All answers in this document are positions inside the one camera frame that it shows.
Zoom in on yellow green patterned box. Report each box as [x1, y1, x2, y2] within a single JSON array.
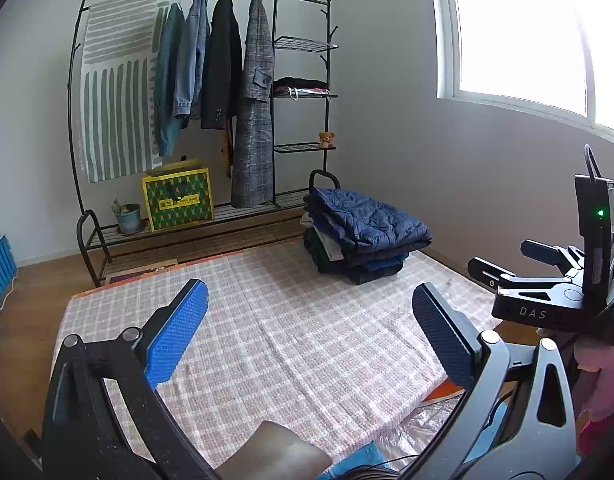
[[141, 159, 214, 232]]

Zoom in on pile of folded clothes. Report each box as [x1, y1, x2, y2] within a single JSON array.
[[303, 230, 407, 287]]

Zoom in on pink plaid mat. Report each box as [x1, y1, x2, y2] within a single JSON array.
[[52, 242, 498, 466]]

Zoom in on white grey folded garment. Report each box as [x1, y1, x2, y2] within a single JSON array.
[[301, 212, 345, 262]]

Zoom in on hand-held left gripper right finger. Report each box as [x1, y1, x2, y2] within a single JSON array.
[[402, 282, 580, 480]]

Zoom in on person's right hand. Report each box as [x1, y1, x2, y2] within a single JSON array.
[[573, 342, 614, 423]]

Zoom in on light blue cloth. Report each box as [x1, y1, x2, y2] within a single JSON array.
[[332, 442, 403, 480]]

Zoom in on navy blue quilted jacket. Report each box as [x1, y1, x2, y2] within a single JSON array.
[[304, 187, 433, 261]]

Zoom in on blue denim jacket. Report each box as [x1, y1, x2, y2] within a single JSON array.
[[173, 0, 210, 121]]

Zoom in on green striped white cloth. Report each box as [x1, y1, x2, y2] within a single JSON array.
[[78, 0, 172, 183]]

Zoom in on black coat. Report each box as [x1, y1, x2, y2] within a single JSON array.
[[201, 0, 244, 131]]

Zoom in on window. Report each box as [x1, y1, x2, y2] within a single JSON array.
[[427, 0, 614, 148]]

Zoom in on black cable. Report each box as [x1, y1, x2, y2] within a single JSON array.
[[584, 144, 603, 181]]

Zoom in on black folded clothes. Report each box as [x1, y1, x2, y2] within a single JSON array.
[[273, 76, 330, 96]]

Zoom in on silver foil mat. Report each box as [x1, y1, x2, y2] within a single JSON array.
[[374, 392, 468, 461]]

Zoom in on grey plaid long coat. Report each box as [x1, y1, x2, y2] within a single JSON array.
[[230, 0, 277, 209]]

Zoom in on black metal clothes rack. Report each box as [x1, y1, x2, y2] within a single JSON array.
[[68, 0, 344, 288]]

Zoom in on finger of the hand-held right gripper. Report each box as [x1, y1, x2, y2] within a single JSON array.
[[520, 238, 584, 269], [468, 256, 516, 289]]

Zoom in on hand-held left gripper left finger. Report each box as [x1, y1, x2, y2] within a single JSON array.
[[41, 278, 223, 480]]

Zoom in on white red folded cloth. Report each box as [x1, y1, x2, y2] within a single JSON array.
[[287, 87, 332, 102]]

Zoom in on potted plant in blue pot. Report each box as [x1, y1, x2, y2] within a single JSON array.
[[111, 198, 142, 235]]

